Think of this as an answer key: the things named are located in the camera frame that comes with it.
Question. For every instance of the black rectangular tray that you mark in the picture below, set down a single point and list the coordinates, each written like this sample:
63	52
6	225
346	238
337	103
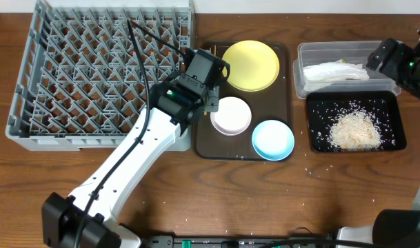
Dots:
323	107

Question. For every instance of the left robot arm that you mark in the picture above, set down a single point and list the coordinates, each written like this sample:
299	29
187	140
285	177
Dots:
88	216

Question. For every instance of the clear plastic bin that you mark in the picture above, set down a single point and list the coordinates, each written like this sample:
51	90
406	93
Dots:
354	52

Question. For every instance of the yellow round plate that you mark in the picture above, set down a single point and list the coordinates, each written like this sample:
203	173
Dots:
254	66

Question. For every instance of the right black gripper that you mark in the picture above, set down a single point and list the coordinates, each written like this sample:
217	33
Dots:
400	51

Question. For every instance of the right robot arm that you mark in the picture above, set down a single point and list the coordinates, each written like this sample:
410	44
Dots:
392	227

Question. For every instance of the green yellow snack wrapper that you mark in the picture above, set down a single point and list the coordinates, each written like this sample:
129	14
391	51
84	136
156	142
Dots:
341	61

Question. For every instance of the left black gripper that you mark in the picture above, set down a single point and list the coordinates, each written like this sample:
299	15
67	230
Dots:
212	105

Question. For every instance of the grey dishwasher rack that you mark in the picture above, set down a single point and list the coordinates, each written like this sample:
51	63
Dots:
85	68

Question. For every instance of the pile of rice waste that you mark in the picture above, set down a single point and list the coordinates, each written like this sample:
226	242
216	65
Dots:
355	131

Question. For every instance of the dark brown serving tray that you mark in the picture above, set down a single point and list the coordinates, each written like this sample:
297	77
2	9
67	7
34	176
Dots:
274	102

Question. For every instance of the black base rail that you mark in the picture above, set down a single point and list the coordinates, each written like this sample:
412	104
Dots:
247	242

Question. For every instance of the light blue bowl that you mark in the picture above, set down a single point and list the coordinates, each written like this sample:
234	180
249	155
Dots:
273	140

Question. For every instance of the white paper napkin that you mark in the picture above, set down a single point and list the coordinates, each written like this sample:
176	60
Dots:
335	71

